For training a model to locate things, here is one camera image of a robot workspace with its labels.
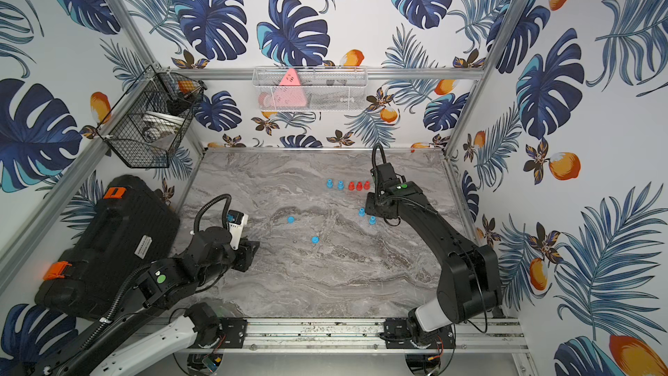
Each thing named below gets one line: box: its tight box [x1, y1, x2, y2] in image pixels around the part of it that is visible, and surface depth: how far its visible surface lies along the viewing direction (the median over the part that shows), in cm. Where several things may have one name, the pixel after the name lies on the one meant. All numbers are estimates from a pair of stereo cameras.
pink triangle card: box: [270, 67, 308, 108], surface depth 92 cm
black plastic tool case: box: [34, 174, 181, 319], surface depth 70 cm
